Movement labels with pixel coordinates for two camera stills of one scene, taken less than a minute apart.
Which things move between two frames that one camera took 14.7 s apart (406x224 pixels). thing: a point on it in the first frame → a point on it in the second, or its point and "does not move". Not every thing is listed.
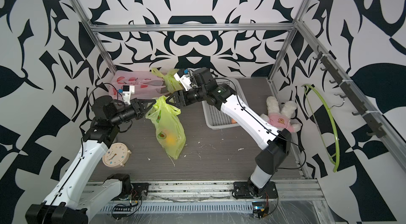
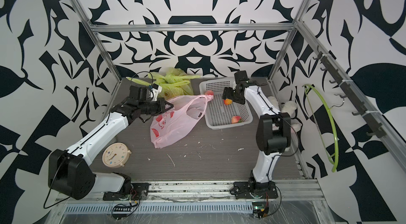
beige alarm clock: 117,156 does not move
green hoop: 338,155 does not move
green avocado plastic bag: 170,131 → 174,88
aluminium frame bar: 191,28 does not move
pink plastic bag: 147,84 → 168,127
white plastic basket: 215,118 does not move
